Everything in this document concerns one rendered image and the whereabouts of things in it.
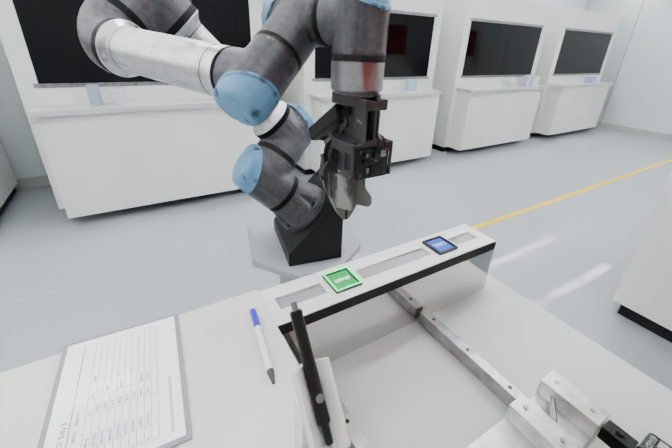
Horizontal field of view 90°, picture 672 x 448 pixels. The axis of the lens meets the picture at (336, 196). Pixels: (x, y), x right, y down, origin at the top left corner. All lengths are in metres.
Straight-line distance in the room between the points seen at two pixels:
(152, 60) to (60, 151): 2.55
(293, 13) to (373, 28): 0.12
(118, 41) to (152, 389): 0.52
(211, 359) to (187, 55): 0.43
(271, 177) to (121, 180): 2.41
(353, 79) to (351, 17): 0.07
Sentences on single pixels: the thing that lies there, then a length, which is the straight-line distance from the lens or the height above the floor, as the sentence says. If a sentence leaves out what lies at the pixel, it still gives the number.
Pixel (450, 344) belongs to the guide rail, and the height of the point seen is 0.84.
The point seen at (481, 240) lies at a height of 0.96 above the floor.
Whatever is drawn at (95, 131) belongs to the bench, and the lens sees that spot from 3.08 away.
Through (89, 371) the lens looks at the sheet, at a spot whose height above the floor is 0.97.
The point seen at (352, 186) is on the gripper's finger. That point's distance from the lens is 0.56.
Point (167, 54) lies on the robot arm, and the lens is 0.58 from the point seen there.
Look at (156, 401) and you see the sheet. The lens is 0.52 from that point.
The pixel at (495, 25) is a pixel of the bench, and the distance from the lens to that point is 5.41.
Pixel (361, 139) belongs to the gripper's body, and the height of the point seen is 1.25.
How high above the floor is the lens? 1.37
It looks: 24 degrees down
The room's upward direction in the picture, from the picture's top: 2 degrees clockwise
